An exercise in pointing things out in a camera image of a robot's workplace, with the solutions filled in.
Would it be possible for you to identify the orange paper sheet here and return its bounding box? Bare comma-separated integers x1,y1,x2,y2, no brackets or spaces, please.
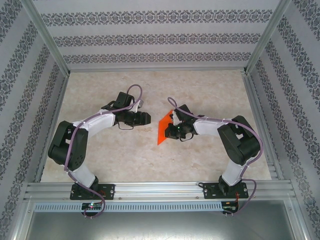
156,109,176,146

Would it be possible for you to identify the grey sheet metal tray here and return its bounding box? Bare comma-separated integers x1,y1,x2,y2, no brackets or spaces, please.
14,199,308,240

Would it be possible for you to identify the small dark circuit board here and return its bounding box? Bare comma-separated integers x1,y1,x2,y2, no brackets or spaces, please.
222,201,240,212

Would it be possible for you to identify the circuit board with green light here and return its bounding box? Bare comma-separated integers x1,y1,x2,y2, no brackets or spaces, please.
81,202,103,210

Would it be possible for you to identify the thin black left gripper wire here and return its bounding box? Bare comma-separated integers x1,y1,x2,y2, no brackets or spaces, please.
117,121,135,131

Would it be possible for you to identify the thin black gripper wire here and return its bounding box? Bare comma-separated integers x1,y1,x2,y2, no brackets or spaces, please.
179,132,197,142
117,121,135,131

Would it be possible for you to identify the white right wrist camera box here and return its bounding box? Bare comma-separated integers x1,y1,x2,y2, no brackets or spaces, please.
171,110,184,126

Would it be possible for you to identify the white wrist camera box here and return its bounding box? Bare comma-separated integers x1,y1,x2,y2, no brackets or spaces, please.
131,99,145,113
171,110,184,126

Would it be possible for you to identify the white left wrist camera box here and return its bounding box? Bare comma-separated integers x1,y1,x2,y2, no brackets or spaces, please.
131,99,145,113

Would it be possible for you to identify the thin black right gripper wire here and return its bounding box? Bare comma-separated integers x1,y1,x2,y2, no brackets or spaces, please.
179,132,197,142

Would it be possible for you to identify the aluminium mounting rail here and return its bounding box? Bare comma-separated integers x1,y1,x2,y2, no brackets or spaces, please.
23,181,297,201

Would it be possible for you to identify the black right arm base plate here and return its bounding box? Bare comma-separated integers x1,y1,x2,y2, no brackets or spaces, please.
203,181,250,200

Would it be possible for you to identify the grey slotted cable duct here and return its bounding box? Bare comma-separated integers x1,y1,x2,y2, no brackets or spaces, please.
33,201,223,213

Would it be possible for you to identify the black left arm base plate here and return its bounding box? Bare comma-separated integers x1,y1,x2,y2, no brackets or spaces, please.
69,183,116,201

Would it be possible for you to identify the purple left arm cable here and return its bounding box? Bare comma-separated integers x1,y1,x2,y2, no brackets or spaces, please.
63,84,145,220

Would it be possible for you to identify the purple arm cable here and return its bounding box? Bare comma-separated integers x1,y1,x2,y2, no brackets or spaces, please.
63,84,145,220
167,96,265,216

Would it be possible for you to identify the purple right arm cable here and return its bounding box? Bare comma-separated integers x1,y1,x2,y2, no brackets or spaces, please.
167,96,265,216

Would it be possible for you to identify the aluminium frame post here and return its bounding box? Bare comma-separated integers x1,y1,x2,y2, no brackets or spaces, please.
21,0,71,76
242,0,293,74

